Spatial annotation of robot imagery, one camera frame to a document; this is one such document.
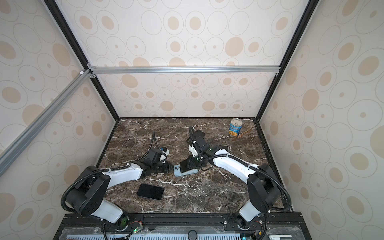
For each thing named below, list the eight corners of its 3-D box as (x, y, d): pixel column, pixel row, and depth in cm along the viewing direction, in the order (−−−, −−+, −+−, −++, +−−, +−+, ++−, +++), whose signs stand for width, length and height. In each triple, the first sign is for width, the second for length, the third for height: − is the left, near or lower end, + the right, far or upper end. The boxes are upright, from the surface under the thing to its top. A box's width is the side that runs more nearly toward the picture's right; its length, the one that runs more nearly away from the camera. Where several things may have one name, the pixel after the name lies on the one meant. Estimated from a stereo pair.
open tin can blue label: (228, 134, 111) (230, 125, 103) (229, 125, 117) (231, 117, 109) (238, 136, 110) (242, 127, 102) (239, 127, 115) (242, 118, 108)
